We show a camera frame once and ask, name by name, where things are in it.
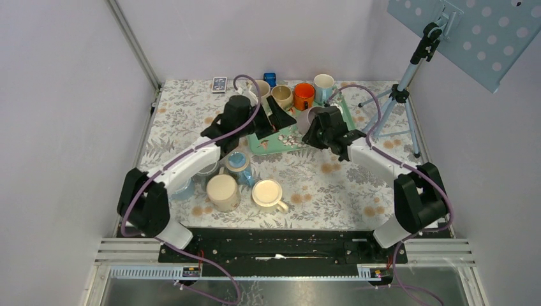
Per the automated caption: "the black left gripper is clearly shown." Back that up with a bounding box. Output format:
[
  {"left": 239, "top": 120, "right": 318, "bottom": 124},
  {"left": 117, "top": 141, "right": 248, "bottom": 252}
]
[{"left": 237, "top": 96, "right": 296, "bottom": 140}]

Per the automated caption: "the round beige glazed mug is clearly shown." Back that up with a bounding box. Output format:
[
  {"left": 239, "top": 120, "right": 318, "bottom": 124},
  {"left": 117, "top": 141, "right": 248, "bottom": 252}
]
[{"left": 270, "top": 85, "right": 293, "bottom": 111}]

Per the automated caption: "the lilac mug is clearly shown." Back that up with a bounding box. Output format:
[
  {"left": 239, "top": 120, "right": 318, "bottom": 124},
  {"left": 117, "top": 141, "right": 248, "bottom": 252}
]
[{"left": 296, "top": 106, "right": 323, "bottom": 135}]

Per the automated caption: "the beige seahorse print mug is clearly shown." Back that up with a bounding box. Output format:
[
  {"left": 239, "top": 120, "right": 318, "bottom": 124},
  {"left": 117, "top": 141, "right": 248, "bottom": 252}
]
[{"left": 246, "top": 80, "right": 271, "bottom": 106}]

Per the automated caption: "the orange mug with black handle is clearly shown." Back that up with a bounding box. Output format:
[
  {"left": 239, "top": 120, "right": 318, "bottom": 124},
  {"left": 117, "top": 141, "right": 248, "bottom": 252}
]
[{"left": 293, "top": 82, "right": 316, "bottom": 111}]

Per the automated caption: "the light blue faceted mug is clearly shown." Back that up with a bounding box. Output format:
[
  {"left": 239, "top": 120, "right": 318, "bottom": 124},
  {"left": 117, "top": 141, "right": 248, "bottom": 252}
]
[{"left": 313, "top": 73, "right": 336, "bottom": 105}]

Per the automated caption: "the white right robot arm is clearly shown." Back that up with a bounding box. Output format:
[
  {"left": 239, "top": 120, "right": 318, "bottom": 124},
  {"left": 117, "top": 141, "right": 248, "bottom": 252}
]
[{"left": 297, "top": 106, "right": 451, "bottom": 263}]

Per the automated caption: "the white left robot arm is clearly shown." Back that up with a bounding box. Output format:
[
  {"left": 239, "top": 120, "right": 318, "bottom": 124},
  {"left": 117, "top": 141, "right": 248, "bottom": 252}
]
[{"left": 117, "top": 95, "right": 296, "bottom": 262}]

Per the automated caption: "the blue butterfly mug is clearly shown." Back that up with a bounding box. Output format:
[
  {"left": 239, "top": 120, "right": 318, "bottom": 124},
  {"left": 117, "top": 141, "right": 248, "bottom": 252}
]
[{"left": 225, "top": 151, "right": 255, "bottom": 188}]

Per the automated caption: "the cream yellow mug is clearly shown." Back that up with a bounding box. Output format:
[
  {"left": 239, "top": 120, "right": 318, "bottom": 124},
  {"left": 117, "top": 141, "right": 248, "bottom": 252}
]
[{"left": 251, "top": 179, "right": 289, "bottom": 214}]

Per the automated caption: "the grey mug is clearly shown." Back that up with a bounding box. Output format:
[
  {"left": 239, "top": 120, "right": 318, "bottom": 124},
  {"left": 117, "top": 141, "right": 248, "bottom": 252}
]
[{"left": 196, "top": 161, "right": 219, "bottom": 190}]

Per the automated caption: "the beige cartoon print mug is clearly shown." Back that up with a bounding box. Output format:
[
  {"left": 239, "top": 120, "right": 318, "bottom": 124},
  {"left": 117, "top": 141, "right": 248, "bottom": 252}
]
[{"left": 206, "top": 174, "right": 241, "bottom": 212}]

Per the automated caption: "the pale blue ribbed mug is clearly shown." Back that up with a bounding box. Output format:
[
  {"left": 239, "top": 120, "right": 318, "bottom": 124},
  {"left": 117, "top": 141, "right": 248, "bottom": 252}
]
[{"left": 171, "top": 178, "right": 195, "bottom": 201}]

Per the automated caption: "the blue toy car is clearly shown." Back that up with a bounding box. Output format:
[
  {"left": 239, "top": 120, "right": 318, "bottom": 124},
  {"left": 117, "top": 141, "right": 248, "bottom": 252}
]
[{"left": 263, "top": 72, "right": 277, "bottom": 88}]

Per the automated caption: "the floral tablecloth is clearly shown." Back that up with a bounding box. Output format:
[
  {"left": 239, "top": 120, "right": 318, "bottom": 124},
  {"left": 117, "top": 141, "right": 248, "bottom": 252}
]
[{"left": 121, "top": 79, "right": 436, "bottom": 231}]

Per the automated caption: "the light blue tripod stand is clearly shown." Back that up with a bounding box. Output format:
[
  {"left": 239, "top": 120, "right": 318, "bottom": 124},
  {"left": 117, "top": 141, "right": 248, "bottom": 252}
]
[{"left": 362, "top": 22, "right": 443, "bottom": 158}]

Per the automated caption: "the playing card box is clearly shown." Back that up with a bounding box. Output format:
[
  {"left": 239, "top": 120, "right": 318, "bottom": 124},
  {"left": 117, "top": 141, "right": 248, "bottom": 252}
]
[{"left": 211, "top": 76, "right": 228, "bottom": 94}]

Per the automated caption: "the blue dotted panel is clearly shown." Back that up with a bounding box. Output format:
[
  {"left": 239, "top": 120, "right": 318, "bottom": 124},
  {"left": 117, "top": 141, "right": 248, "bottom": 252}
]
[{"left": 387, "top": 0, "right": 540, "bottom": 92}]

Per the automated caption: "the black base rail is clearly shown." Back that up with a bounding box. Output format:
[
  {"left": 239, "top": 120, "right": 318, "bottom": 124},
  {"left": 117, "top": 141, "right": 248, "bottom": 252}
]
[{"left": 185, "top": 228, "right": 394, "bottom": 272}]

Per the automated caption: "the white slotted cable duct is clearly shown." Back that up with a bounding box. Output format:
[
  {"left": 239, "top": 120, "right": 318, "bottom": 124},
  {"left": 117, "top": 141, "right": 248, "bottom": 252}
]
[{"left": 110, "top": 264, "right": 382, "bottom": 282}]

